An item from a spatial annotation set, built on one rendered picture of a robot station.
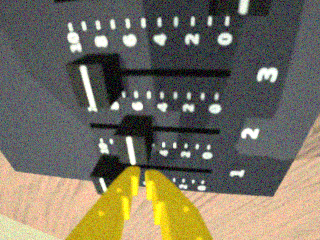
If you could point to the black lighting desk panel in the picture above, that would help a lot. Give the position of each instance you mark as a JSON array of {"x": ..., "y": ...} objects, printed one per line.
[{"x": 217, "y": 95}]

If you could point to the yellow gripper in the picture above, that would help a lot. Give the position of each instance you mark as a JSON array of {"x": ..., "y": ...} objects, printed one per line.
[{"x": 177, "y": 216}]

